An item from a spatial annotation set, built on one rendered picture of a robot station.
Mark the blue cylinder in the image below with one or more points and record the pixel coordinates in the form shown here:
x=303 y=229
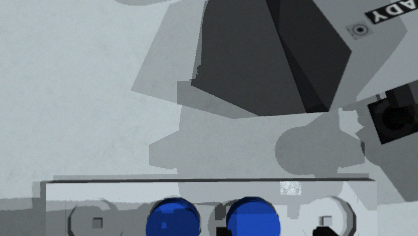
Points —
x=252 y=216
x=173 y=217

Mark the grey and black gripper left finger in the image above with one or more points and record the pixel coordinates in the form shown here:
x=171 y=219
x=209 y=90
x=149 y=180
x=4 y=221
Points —
x=222 y=231

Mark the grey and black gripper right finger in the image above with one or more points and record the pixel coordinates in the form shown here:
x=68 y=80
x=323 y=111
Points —
x=324 y=231

